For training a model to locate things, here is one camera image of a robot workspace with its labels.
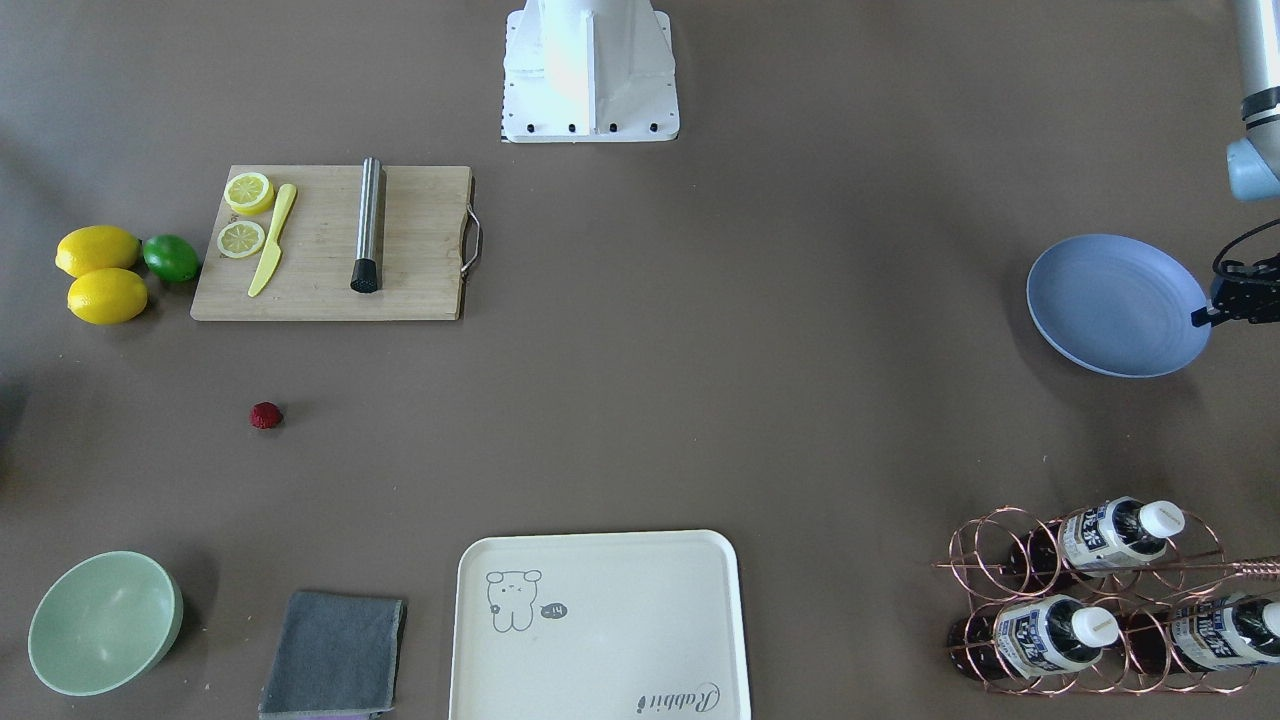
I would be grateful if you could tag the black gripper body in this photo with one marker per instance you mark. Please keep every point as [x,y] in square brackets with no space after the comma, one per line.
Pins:
[1250,298]

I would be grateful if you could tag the blue round plate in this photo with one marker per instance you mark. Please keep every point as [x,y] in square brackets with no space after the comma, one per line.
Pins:
[1117,306]

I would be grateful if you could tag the red strawberry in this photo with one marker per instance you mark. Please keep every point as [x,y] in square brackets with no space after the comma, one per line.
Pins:
[265,415]

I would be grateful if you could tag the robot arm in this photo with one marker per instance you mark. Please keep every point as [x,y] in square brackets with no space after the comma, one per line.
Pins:
[1253,161]

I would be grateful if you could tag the dark drink bottle top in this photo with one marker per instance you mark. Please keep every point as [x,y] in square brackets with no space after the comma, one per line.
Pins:
[1119,534]

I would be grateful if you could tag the dark drink bottle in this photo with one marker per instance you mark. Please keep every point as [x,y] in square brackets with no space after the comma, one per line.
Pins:
[1228,633]
[1119,534]
[1055,635]

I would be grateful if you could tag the cream rabbit tray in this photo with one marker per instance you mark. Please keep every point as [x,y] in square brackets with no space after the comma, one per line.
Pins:
[634,625]

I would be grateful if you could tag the steel muddler black tip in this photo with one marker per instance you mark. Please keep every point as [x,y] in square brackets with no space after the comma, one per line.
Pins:
[366,273]

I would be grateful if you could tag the wooden cutting board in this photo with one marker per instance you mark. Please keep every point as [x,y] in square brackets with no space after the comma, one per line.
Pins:
[422,251]

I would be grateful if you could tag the yellow plastic knife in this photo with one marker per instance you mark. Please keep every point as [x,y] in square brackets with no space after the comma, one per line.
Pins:
[271,252]

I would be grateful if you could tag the grey folded cloth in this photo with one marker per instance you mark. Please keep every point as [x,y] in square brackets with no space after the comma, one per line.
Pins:
[336,658]

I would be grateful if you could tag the lemon half upper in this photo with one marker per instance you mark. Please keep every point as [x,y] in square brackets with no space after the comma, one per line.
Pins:
[249,194]

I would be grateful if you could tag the lemon slice lower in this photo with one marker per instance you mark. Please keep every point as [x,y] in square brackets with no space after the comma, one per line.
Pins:
[241,239]

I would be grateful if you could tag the green lime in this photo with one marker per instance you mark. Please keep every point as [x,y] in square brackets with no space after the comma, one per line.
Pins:
[170,258]

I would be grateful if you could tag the yellow lemon lower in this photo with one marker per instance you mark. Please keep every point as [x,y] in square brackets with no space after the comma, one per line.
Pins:
[107,296]

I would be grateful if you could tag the yellow lemon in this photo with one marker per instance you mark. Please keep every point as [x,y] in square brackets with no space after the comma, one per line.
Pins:
[107,296]
[96,247]

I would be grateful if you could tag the yellow lemon upper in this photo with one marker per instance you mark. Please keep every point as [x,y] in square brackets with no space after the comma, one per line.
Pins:
[96,247]

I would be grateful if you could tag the green bowl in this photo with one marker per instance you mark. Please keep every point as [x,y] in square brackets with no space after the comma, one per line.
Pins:
[104,622]

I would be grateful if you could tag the copper wire bottle rack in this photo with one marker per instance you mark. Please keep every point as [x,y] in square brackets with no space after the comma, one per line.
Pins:
[989,557]

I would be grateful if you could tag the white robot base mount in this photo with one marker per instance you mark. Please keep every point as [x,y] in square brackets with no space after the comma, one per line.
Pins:
[589,72]

